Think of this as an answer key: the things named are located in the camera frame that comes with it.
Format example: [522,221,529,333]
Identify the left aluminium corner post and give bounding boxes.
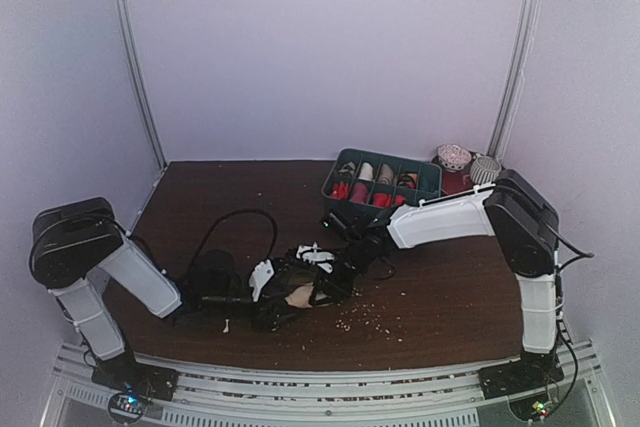
[114,0,168,172]

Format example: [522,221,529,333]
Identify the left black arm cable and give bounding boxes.
[184,207,279,283]

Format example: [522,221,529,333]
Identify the right aluminium corner post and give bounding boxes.
[487,0,540,161]

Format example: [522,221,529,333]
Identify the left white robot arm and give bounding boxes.
[28,197,299,391]

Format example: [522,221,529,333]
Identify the cream rolled sock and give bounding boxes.
[358,162,375,182]

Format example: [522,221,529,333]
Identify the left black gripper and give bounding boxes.
[202,286,303,332]

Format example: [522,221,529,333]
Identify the red socks in box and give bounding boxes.
[328,181,414,209]

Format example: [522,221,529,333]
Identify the aluminium corner post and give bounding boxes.
[114,0,168,172]
[487,0,540,161]

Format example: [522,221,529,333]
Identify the pink patterned bowl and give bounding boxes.
[437,144,473,172]

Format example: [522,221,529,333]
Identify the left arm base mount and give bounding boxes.
[91,364,179,401]

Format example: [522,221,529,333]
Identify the green divided storage box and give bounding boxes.
[321,148,443,213]

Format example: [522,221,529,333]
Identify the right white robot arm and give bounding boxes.
[286,169,591,389]

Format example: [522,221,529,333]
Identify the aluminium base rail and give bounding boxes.
[36,342,621,426]

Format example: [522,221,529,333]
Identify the red round plate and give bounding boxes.
[433,151,486,196]

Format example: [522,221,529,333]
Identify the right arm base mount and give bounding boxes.
[478,359,564,399]

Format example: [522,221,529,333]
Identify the maroon rolled sock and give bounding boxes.
[349,182,369,204]

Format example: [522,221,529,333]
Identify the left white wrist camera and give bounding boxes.
[248,259,274,303]

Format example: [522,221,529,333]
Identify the beige striped sock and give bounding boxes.
[285,270,327,309]

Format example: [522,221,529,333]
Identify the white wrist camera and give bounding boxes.
[305,243,335,274]
[248,259,274,303]

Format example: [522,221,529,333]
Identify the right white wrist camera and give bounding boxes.
[305,243,335,274]

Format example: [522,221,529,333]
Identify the white striped cup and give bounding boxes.
[469,155,502,185]

